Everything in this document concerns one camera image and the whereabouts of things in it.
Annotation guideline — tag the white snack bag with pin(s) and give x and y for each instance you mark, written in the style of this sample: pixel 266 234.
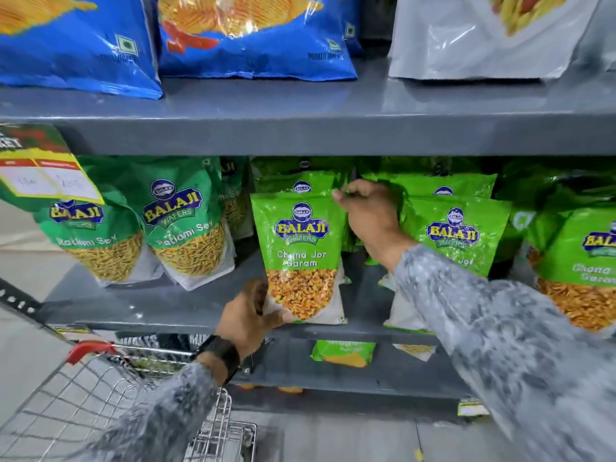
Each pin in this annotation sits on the white snack bag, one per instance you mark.
pixel 481 43

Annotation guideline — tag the grey metal shelf board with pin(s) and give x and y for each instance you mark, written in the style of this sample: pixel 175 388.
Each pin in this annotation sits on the grey metal shelf board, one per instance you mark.
pixel 346 375
pixel 159 303
pixel 288 120

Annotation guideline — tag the person's right hand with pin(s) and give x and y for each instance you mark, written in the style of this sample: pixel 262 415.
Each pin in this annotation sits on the person's right hand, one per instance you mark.
pixel 373 221

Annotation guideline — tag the person's right thumb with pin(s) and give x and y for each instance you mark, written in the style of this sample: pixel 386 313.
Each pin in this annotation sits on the person's right thumb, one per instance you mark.
pixel 340 199

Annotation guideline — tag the person's left hand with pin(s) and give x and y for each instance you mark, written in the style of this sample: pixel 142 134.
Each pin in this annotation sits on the person's left hand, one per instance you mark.
pixel 243 324

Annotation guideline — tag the person's right forearm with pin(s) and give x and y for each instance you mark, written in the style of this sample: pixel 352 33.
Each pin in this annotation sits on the person's right forearm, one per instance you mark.
pixel 505 351

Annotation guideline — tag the black perforated shelf bracket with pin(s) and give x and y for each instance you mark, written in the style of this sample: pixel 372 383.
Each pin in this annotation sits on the black perforated shelf bracket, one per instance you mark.
pixel 17 297

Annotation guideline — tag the light green snack pouch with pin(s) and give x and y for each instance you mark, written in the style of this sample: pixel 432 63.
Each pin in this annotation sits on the light green snack pouch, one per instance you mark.
pixel 301 254

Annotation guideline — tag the person's left thumb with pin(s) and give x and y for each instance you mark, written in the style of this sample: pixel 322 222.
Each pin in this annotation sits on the person's left thumb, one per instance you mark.
pixel 259 295

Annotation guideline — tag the person's left forearm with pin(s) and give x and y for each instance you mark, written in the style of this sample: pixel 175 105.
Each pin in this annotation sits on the person's left forearm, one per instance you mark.
pixel 154 423

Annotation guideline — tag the blue chips bag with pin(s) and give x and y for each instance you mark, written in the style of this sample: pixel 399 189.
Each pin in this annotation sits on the blue chips bag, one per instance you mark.
pixel 72 43
pixel 260 38
pixel 350 23

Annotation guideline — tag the yellow shelf edge label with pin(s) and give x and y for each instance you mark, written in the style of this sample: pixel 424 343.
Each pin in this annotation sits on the yellow shelf edge label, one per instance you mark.
pixel 472 408

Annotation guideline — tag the dark green snack packet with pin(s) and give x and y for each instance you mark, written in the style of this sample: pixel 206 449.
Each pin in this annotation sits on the dark green snack packet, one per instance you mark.
pixel 103 235
pixel 185 221
pixel 236 202

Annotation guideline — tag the green yellow price sign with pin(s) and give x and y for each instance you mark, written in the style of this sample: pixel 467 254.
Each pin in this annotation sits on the green yellow price sign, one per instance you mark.
pixel 43 168

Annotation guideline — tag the light green fallen packet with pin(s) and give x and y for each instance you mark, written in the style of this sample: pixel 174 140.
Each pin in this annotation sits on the light green fallen packet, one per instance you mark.
pixel 342 353

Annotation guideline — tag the black wristwatch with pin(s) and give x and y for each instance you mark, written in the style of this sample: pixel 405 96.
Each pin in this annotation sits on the black wristwatch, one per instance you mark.
pixel 220 353

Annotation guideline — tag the row of light green packets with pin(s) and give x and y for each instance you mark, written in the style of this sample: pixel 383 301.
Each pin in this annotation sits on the row of light green packets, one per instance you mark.
pixel 457 230

